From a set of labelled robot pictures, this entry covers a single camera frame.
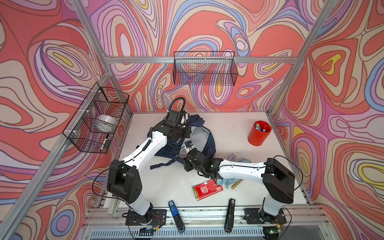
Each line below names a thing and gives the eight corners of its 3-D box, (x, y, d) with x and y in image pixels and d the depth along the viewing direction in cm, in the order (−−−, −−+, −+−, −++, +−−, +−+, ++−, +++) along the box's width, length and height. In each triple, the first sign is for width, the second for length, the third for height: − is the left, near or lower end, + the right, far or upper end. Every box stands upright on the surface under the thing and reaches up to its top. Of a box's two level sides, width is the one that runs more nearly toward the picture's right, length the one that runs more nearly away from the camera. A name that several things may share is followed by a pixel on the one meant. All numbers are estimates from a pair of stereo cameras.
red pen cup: (249, 145, 102) (256, 133, 91) (246, 133, 109) (252, 120, 98) (265, 145, 102) (274, 133, 91) (261, 133, 109) (268, 120, 98)
